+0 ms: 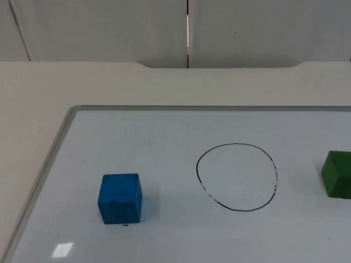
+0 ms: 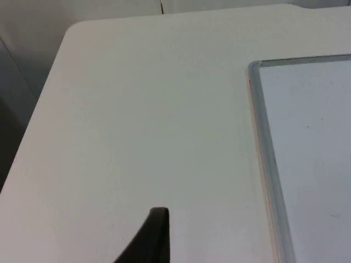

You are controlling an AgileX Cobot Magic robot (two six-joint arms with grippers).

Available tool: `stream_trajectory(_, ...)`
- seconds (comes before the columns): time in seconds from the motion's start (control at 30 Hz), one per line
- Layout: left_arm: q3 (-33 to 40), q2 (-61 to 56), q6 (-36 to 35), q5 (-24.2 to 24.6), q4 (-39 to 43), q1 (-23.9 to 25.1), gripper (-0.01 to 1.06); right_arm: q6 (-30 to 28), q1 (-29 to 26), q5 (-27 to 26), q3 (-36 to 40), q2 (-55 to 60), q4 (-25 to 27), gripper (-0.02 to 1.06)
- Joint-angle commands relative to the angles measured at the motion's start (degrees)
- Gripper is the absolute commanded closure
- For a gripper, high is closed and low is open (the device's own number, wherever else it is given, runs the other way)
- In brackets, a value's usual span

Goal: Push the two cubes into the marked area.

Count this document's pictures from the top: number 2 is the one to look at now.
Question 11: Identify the grey-framed whiteboard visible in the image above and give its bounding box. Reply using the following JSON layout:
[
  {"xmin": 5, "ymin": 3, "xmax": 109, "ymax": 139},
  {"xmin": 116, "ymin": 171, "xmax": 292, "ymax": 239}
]
[{"xmin": 247, "ymin": 54, "xmax": 351, "ymax": 263}]

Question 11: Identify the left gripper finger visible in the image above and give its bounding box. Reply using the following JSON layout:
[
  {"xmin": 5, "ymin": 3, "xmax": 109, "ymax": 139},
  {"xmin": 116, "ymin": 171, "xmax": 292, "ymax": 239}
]
[{"xmin": 114, "ymin": 207, "xmax": 171, "ymax": 263}]

